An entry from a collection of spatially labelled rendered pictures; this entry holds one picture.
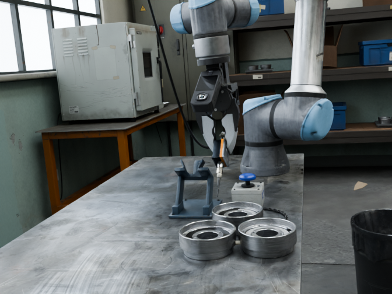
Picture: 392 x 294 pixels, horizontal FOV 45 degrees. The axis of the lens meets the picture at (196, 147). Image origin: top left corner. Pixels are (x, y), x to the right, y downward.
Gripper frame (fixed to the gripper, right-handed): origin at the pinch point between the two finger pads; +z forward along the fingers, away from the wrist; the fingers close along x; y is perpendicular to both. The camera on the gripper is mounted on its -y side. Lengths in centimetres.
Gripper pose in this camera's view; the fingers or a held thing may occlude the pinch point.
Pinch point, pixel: (221, 149)
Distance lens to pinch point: 104.9
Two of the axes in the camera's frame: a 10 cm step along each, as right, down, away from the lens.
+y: 3.0, -2.3, 9.2
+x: -9.4, 0.6, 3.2
